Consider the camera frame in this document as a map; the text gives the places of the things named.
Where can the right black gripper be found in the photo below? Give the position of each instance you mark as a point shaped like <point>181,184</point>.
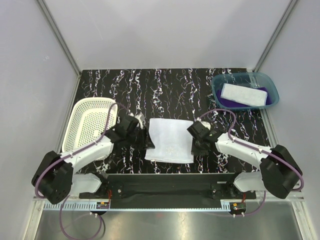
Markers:
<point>195,151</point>

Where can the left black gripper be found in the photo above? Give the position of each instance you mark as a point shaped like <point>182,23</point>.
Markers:
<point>145,142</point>

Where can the pale lavender towel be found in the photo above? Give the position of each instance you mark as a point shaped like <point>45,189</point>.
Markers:
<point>172,142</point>

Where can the purple towel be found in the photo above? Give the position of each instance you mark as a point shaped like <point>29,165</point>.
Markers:
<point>271,101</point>

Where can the light blue towel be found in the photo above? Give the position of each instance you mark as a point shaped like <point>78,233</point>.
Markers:
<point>244,95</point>

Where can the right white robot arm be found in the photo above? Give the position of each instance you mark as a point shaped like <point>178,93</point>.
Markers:
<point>278,173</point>

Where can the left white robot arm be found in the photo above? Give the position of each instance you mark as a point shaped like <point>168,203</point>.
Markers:
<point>57,176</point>

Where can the white plastic basket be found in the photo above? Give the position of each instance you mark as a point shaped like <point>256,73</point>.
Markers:
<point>89,118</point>

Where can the teal transparent plastic tray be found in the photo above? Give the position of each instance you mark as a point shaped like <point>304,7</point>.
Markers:
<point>247,79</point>

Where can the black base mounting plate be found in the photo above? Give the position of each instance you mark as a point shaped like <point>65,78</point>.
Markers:
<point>168,191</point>

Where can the right connector box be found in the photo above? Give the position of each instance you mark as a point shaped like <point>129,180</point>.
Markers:
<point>238,206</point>

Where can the connector box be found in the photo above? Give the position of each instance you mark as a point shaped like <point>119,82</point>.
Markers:
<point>238,206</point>
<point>103,205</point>

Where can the left connector box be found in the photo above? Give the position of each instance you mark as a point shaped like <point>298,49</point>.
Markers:
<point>103,205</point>

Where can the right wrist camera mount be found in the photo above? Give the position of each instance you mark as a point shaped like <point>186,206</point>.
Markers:
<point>206,124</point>

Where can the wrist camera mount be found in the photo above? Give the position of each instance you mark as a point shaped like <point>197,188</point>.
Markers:
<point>141,119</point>
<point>206,124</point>

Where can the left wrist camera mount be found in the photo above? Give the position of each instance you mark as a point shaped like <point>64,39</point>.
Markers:
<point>141,119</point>

